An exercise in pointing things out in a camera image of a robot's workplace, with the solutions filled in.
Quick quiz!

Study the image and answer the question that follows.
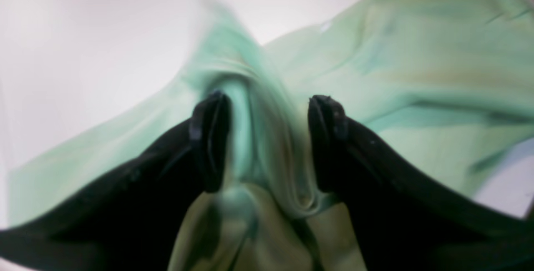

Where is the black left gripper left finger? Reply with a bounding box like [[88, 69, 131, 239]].
[[1, 90, 231, 271]]

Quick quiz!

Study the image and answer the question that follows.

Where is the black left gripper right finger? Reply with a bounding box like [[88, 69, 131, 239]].
[[307, 95, 534, 271]]

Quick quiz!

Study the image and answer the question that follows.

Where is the light green T-shirt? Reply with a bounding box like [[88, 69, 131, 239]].
[[4, 0, 533, 271]]

